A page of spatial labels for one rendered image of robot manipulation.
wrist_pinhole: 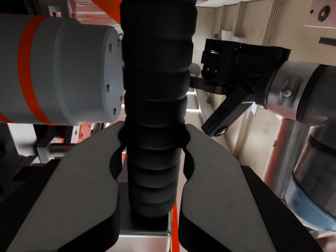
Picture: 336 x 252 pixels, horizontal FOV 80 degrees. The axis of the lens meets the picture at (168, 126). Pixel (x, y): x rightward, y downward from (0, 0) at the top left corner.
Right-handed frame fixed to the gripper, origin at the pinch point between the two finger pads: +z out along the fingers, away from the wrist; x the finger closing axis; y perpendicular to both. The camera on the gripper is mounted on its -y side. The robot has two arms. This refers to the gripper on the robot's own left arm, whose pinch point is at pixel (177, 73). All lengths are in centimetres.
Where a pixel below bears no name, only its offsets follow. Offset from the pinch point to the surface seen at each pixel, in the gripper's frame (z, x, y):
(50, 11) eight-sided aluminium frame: 24.4, 17.6, 8.6
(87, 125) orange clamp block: 22.8, 10.5, -19.1
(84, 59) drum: -8.3, 22.6, 2.8
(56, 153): 4.1, 23.2, -15.2
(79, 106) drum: -7.9, 23.2, -2.5
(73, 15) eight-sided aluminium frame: 23.6, 12.9, 8.6
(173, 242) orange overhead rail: 85, -126, -236
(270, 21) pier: 299, -676, 113
